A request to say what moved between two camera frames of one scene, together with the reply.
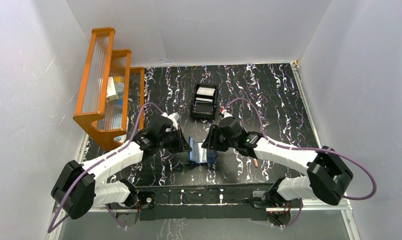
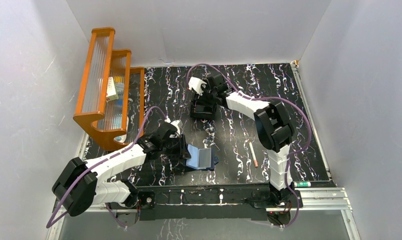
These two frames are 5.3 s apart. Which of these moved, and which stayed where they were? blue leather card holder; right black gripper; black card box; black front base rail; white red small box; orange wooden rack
Moved: blue leather card holder; right black gripper
Stayed: orange wooden rack; white red small box; black card box; black front base rail
